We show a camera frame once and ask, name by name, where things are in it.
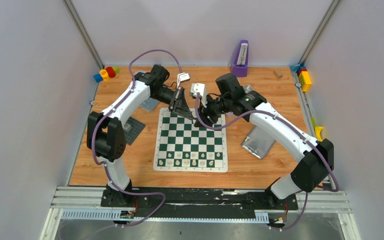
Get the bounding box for small wooden block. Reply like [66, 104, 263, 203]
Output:
[273, 70, 283, 79]

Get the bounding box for colourful toy blocks left corner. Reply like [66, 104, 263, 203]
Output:
[93, 66, 120, 83]

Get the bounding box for purple metronome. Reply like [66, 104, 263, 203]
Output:
[230, 40, 249, 78]

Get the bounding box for translucent blue metronome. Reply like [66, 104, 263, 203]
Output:
[139, 97, 160, 113]

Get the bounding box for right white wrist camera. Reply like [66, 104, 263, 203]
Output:
[189, 83, 208, 108]

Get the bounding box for metal tin with black pieces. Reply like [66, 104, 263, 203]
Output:
[242, 84, 254, 94]

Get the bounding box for grey lego baseplate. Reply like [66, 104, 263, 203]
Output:
[123, 117, 146, 146]

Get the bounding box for green white chess mat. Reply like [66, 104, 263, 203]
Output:
[153, 107, 228, 173]

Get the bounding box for metal tin with white pieces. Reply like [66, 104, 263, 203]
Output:
[241, 126, 276, 160]

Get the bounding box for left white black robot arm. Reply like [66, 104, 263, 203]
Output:
[86, 64, 194, 207]

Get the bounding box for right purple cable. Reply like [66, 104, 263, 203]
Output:
[194, 94, 340, 232]

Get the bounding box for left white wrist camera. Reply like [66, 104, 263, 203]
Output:
[177, 72, 191, 87]

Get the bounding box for purple cable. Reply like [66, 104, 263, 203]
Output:
[194, 94, 340, 232]
[90, 49, 184, 229]

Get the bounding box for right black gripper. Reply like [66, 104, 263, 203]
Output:
[195, 93, 232, 128]

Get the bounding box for yellow green toy piece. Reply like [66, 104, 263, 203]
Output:
[310, 117, 324, 142]

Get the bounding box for colourful block stack right corner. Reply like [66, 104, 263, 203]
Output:
[289, 64, 312, 92]

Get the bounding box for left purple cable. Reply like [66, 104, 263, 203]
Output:
[90, 49, 184, 229]

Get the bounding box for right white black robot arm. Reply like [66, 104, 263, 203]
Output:
[190, 73, 334, 209]

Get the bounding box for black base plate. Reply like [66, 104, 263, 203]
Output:
[100, 186, 298, 219]

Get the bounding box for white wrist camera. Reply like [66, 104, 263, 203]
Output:
[189, 83, 208, 108]
[177, 72, 191, 87]

